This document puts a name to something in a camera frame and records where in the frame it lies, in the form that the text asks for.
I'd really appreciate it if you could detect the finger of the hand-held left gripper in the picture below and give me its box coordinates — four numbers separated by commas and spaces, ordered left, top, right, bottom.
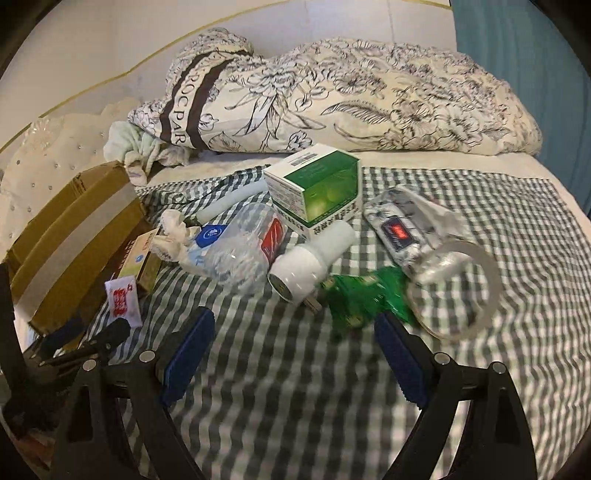
39, 320, 93, 356
39, 318, 132, 367

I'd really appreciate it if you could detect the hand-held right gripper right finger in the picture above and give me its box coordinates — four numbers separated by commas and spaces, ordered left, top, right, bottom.
373, 311, 539, 480

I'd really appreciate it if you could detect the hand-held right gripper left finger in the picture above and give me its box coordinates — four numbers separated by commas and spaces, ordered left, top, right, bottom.
50, 307, 217, 480

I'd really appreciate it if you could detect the beige brown medicine box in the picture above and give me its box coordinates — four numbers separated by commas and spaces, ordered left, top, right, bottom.
117, 228, 162, 294

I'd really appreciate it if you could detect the brown cardboard box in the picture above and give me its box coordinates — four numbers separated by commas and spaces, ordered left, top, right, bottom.
4, 161, 160, 335

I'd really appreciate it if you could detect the clear plastic bag with items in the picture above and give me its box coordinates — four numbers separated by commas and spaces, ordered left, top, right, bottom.
203, 203, 287, 296

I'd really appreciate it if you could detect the white sachet with red print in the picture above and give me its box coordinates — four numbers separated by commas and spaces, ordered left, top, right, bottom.
104, 276, 143, 328

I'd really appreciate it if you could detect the green snack wrapper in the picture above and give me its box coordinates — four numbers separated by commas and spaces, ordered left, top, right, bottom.
325, 265, 414, 330

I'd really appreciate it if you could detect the white lace cloth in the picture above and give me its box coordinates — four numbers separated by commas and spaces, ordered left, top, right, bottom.
150, 209, 204, 266

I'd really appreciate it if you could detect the blue white tissue packet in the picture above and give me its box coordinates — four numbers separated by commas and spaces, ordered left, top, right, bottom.
182, 223, 232, 273

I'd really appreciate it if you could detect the clear tape roll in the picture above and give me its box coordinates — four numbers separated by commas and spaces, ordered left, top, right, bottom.
405, 240, 503, 342

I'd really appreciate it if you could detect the patterned tissue pack red label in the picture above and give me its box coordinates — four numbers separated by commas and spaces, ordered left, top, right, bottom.
362, 185, 472, 273

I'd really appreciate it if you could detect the white plug-in device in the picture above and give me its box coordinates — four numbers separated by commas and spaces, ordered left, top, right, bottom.
268, 220, 357, 315

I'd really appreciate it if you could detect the pale green tube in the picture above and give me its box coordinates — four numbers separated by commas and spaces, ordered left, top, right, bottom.
194, 181, 269, 222

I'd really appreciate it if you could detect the white tufted headboard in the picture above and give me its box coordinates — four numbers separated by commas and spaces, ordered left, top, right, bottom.
0, 97, 139, 208

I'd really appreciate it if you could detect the green and white carton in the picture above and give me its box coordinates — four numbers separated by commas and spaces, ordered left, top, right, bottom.
262, 143, 362, 241

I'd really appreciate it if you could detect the white knitted blanket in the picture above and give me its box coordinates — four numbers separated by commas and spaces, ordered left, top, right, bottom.
102, 121, 192, 174

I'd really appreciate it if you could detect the floral printed pillow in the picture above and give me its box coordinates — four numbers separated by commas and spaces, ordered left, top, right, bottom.
127, 28, 543, 155

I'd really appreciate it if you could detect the teal curtain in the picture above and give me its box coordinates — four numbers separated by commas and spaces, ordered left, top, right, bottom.
450, 0, 591, 208

